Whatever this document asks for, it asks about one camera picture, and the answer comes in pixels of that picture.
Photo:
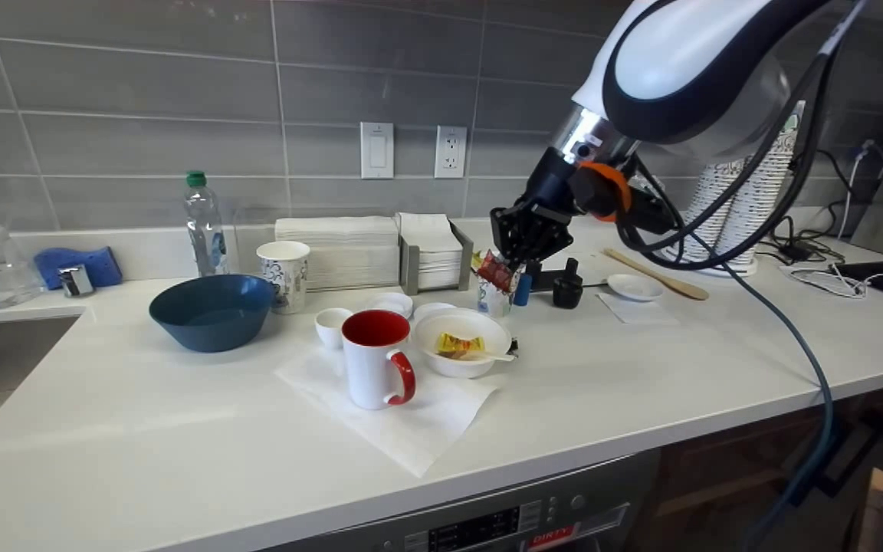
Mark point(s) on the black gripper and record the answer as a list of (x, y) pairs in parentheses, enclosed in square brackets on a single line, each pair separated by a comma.
[(535, 226)]

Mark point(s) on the red sachet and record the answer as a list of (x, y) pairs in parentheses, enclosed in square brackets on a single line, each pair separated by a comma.
[(497, 274)]

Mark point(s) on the long yellow sachet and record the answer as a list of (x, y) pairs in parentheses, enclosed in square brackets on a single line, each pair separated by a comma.
[(475, 351)]

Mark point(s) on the small yellow sachet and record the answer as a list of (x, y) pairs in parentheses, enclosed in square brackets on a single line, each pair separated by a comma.
[(449, 341)]

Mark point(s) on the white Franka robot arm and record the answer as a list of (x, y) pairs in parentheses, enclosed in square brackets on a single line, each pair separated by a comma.
[(689, 62)]

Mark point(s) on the white bowl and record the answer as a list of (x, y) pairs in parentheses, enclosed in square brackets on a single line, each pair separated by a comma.
[(461, 362)]

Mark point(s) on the blue bowl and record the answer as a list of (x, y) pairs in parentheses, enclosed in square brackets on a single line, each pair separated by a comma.
[(213, 317)]

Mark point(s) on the small blue cylinder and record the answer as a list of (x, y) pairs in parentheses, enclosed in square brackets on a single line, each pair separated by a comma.
[(522, 294)]

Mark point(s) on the metal napkin holder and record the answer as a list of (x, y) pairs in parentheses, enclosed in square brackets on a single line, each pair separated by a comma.
[(431, 263)]

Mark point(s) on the small black object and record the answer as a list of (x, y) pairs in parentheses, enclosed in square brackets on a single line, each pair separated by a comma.
[(513, 347)]

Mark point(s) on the small white cup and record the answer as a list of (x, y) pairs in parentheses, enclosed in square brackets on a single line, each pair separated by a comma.
[(331, 327), (395, 306)]

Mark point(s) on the white plastic spoon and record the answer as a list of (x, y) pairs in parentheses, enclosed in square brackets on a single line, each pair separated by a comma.
[(629, 287)]

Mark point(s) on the large wooden spoon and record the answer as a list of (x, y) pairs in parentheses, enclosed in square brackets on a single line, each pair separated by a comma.
[(658, 274)]

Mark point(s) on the white mug red inside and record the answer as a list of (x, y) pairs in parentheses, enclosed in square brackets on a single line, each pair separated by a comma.
[(370, 370)]

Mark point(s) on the white paper napkin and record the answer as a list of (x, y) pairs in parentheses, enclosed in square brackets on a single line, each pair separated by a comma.
[(401, 431)]

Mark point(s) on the dishwasher control panel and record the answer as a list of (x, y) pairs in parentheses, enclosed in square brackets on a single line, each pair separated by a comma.
[(491, 522)]

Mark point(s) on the stack of paper cups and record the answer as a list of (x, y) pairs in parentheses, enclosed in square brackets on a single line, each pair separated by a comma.
[(768, 196)]

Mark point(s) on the clear water bottle green cap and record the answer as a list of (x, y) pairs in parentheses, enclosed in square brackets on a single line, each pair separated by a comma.
[(203, 231)]

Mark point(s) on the dark lower cabinet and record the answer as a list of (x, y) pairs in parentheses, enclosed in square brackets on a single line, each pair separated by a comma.
[(748, 480)]

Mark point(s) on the blue sponge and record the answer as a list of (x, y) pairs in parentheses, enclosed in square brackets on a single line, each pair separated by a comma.
[(91, 263)]

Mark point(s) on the small metal box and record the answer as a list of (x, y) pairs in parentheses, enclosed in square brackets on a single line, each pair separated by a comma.
[(74, 280)]

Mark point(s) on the kitchen sink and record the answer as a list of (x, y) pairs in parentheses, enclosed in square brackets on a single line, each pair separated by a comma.
[(0, 380)]

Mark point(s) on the white wall outlet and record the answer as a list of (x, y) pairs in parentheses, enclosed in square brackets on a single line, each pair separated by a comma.
[(449, 151)]

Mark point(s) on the white wall switch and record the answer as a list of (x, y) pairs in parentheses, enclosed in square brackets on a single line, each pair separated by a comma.
[(375, 151)]

